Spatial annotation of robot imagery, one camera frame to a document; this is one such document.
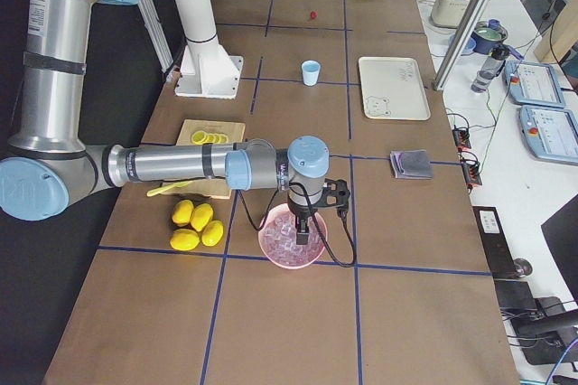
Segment wooden cutting board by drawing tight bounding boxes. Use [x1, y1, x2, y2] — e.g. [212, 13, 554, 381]
[162, 119, 246, 200]

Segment pink bowl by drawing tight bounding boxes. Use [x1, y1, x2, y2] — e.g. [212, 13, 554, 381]
[258, 204, 327, 269]

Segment clear water bottle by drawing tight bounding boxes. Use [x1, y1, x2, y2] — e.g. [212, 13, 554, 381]
[471, 43, 510, 93]

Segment near teach pendant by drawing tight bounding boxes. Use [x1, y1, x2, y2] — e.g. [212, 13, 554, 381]
[518, 105, 577, 165]

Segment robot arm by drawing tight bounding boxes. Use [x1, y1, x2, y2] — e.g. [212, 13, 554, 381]
[1, 0, 329, 245]

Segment teach pendant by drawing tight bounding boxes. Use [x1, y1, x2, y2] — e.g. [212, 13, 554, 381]
[518, 105, 577, 165]
[504, 61, 565, 108]

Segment far teach pendant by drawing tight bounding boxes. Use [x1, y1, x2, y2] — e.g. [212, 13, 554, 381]
[504, 61, 565, 108]

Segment lemon top right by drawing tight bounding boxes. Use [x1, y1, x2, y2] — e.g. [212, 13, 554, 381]
[190, 203, 214, 231]

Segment cream toaster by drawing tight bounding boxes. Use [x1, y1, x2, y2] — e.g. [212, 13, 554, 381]
[430, 0, 470, 29]

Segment yellow plastic knife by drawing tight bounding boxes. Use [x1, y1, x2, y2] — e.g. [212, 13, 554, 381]
[146, 180, 191, 198]

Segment grey purple folded cloth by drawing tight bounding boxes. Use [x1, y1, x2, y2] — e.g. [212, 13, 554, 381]
[390, 149, 434, 180]

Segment cream bear tray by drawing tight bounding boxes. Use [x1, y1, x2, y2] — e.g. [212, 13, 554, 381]
[358, 56, 431, 121]

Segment light blue cup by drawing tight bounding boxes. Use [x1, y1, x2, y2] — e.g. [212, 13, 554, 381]
[301, 60, 321, 87]

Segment white pedestal column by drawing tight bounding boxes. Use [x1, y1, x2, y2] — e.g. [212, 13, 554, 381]
[175, 0, 244, 99]

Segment black power strip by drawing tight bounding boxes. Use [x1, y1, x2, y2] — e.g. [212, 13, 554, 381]
[472, 206, 517, 279]

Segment black usb hub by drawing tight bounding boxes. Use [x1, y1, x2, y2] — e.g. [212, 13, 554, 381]
[452, 127, 482, 192]

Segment yellow lemon slices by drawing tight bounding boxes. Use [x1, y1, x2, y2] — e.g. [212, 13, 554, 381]
[191, 129, 229, 146]

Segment pile of clear ice cubes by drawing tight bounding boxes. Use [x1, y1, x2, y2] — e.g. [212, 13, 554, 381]
[259, 212, 324, 268]

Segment lemon bottom left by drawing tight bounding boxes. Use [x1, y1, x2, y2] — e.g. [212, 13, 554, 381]
[170, 228, 200, 251]

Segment dark blue saucepan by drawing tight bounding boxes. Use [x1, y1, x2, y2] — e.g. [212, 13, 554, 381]
[471, 19, 524, 60]

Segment blue bowl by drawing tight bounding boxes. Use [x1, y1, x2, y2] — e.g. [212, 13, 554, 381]
[448, 34, 476, 56]

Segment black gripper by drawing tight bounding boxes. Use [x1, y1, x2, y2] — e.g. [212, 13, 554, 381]
[287, 185, 322, 245]

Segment lemon bottom right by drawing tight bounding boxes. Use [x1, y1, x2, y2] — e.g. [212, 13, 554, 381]
[201, 220, 224, 247]

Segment lemon top left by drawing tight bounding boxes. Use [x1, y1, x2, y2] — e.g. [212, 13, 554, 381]
[172, 200, 194, 227]

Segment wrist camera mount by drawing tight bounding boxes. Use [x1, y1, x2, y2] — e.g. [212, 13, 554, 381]
[317, 178, 350, 220]

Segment aluminium frame post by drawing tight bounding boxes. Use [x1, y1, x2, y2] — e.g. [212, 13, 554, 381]
[432, 0, 489, 91]

